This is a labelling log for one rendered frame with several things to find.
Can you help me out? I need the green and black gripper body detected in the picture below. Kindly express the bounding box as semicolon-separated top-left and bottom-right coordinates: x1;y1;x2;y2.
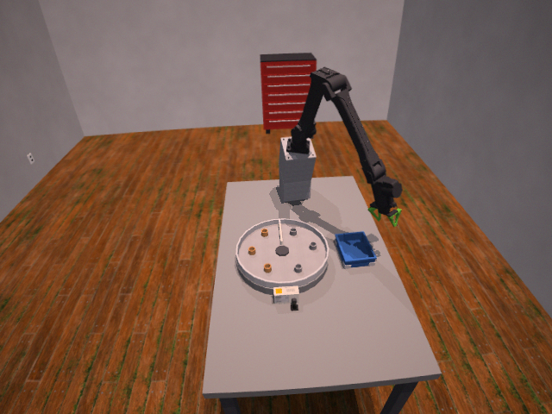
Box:
370;195;398;216

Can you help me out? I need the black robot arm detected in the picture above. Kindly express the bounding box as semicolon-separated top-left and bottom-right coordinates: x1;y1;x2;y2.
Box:
286;67;403;205

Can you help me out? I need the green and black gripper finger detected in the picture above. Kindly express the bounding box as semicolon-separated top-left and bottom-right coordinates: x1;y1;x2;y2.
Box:
367;207;381;221
388;209;402;227

